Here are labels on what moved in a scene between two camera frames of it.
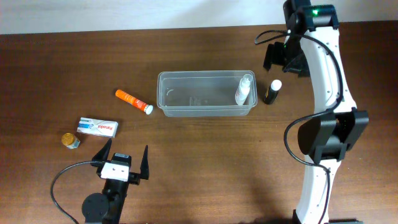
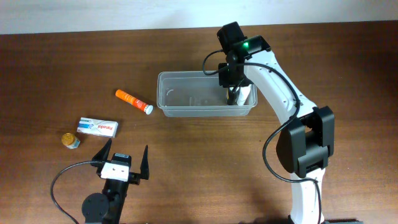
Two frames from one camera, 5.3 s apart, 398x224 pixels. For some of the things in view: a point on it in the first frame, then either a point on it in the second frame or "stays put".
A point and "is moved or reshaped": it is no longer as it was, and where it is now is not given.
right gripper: [272, 56] -> [225, 81]
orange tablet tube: [133, 101] stays put
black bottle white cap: [272, 91] is moved or reshaped
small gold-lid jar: [69, 140] stays put
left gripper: [134, 177] stays put
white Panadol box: [97, 127] stays put
